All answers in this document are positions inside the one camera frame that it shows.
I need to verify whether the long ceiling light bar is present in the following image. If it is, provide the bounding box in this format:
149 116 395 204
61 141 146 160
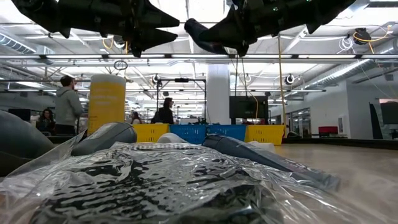
0 54 398 60

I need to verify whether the clear bag with black item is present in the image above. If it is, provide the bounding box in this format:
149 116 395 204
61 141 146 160
0 130 383 224

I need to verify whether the black table edge rail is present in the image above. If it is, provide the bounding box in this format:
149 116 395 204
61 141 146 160
46 133 398 150

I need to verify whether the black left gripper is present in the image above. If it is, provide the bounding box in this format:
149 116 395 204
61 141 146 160
58 0 180 58

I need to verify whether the white round toiletry bottle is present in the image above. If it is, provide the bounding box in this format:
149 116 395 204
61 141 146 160
157 133 189 144

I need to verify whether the dark wall screen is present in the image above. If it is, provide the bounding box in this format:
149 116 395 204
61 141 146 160
379 98 398 125

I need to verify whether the black hanging monitor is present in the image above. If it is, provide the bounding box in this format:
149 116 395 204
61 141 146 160
229 95 269 119

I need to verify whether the yellow hanging cord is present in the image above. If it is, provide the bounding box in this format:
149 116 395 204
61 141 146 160
277 35 287 138

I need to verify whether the large grey rounded toiletry tube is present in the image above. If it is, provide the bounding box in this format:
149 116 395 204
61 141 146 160
0 110 55 177

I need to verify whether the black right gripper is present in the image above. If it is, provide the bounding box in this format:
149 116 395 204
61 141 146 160
200 0 315 58

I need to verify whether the blue plastic basket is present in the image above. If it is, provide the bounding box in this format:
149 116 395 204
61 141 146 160
206 124 248 141
169 124 208 145

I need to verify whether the dark blue toiletry tube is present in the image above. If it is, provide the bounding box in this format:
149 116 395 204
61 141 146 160
201 133 341 192

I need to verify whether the black coiled cable loop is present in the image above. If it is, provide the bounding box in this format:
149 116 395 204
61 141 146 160
113 60 129 72

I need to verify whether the black desk monitor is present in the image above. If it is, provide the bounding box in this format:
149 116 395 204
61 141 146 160
8 108 31 123

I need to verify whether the dark navy toiletry tube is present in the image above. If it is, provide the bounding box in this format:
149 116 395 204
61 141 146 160
184 17 229 55

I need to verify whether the yellow plastic basket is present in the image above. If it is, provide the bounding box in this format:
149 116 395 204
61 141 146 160
244 124 285 146
132 123 170 143

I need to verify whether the white building pillar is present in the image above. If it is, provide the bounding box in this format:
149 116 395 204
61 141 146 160
206 63 231 125

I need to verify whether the dark leaning panel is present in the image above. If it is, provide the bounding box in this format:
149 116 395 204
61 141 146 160
369 102 384 140

